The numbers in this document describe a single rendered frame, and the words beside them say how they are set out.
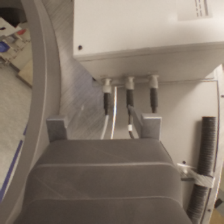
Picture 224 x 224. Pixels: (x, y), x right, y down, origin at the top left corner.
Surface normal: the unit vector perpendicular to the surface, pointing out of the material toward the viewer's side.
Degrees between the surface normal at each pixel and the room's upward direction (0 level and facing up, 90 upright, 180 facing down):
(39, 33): 90
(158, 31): 90
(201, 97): 90
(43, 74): 90
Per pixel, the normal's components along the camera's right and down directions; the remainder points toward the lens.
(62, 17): -0.18, -0.11
